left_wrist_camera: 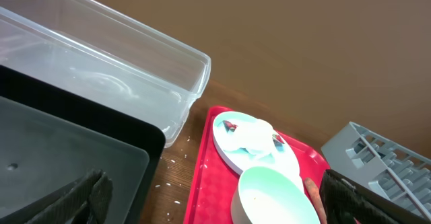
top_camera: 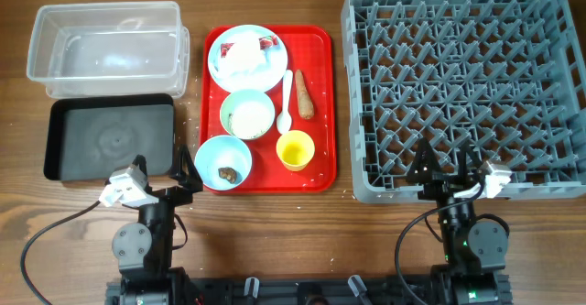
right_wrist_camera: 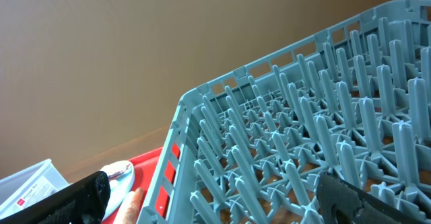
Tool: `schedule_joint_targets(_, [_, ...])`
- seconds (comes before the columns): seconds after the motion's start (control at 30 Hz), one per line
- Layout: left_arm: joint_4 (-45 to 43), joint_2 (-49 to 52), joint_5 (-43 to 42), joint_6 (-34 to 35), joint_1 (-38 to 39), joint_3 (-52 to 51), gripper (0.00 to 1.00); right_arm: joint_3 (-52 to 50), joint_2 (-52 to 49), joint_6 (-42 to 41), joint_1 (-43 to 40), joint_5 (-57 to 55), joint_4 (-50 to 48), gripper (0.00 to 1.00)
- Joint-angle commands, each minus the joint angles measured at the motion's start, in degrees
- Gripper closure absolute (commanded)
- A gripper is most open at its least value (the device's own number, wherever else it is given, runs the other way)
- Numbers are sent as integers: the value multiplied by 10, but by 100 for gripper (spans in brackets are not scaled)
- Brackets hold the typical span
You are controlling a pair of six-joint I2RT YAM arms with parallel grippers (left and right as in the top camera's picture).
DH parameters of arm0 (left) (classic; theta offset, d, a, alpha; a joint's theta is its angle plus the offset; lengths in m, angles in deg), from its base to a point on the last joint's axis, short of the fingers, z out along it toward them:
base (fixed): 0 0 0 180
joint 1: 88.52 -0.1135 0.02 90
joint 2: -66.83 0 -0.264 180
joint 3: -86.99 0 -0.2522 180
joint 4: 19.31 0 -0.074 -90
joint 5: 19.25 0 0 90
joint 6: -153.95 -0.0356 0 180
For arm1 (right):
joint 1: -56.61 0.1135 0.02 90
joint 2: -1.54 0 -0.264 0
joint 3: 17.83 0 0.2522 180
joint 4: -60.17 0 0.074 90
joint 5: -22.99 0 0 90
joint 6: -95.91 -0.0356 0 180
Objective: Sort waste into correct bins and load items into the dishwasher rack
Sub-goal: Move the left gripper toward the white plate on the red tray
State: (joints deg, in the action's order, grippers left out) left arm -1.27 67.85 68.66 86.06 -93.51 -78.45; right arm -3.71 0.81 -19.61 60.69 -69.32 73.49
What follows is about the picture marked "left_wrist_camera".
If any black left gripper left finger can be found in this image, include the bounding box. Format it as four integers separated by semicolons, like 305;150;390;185
27;170;113;224

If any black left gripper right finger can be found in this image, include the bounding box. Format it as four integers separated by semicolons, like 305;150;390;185
319;169;430;224

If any orange carrot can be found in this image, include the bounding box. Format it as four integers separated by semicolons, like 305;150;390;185
304;178;327;224

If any mint green bowl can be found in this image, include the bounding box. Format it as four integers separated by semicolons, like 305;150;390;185
230;166;321;224

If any white napkin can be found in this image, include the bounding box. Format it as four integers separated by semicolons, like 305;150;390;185
233;119;274;157

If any white round plate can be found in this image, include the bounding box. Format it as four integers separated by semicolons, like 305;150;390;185
213;111;304;191

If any red snack wrapper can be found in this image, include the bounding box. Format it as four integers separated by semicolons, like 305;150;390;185
222;120;238;132

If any grey dishwasher rack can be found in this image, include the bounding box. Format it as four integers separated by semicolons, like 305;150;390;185
321;122;430;221

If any black waste tray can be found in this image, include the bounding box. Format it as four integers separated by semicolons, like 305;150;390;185
1;67;165;223

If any clear plastic waste bin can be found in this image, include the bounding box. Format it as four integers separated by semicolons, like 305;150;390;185
1;0;211;146

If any red serving tray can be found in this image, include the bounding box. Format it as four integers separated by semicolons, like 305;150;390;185
183;106;329;224

